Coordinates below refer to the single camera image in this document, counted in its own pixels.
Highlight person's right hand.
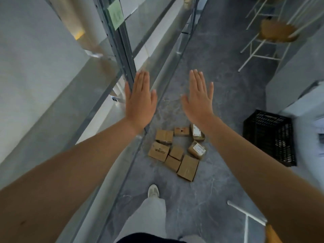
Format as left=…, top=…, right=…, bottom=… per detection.
left=180, top=69, right=217, bottom=129

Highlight person's left hand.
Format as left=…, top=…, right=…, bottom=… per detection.
left=124, top=71, right=158, bottom=134

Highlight pile of cardboard boxes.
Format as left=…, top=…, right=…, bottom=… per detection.
left=148, top=124, right=207, bottom=182

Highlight black plastic basket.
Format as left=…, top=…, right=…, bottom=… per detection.
left=242, top=109, right=297, bottom=167

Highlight person's left forearm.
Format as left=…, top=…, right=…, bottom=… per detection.
left=0, top=118, right=145, bottom=243

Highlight person's right forearm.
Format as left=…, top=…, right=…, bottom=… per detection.
left=202, top=116, right=324, bottom=243

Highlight person's white left shoe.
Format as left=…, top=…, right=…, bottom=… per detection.
left=147, top=184, right=160, bottom=198

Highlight person's white trousers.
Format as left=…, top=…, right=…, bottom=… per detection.
left=114, top=197, right=206, bottom=243

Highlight person's dark shirt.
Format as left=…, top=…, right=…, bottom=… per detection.
left=117, top=233, right=188, bottom=243

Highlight grey metal shelf rack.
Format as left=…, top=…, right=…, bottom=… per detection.
left=0, top=0, right=211, bottom=243

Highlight pale green paper label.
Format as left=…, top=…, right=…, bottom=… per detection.
left=107, top=0, right=125, bottom=31

